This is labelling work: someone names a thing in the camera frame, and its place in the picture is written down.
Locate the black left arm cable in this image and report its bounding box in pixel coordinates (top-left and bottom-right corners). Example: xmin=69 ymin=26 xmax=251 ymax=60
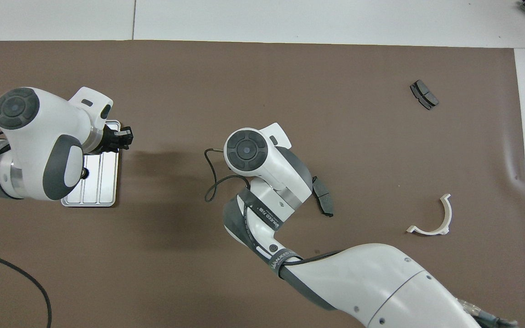
xmin=0 ymin=248 xmax=52 ymax=328

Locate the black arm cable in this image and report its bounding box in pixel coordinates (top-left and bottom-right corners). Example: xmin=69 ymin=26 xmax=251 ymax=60
xmin=205 ymin=148 xmax=518 ymax=328
xmin=0 ymin=248 xmax=52 ymax=328

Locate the long grey brake pad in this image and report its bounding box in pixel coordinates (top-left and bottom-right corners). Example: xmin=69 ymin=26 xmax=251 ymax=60
xmin=312 ymin=176 xmax=335 ymax=218

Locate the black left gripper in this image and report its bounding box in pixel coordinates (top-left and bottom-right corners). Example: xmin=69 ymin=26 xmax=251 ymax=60
xmin=93 ymin=124 xmax=134 ymax=155

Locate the short grey brake pad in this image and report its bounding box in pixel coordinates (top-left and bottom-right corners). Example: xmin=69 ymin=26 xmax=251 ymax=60
xmin=410 ymin=80 xmax=439 ymax=111

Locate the white semicircular clamp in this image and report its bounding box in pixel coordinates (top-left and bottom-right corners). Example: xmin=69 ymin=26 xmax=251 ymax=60
xmin=406 ymin=194 xmax=453 ymax=236

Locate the brown table mat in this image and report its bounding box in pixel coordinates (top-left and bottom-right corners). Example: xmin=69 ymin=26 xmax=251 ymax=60
xmin=0 ymin=40 xmax=525 ymax=328

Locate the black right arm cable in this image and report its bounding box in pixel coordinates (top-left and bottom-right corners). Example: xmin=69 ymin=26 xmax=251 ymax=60
xmin=205 ymin=148 xmax=518 ymax=328

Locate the silver metal tray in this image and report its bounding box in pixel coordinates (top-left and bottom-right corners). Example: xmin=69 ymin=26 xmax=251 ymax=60
xmin=61 ymin=120 xmax=121 ymax=208

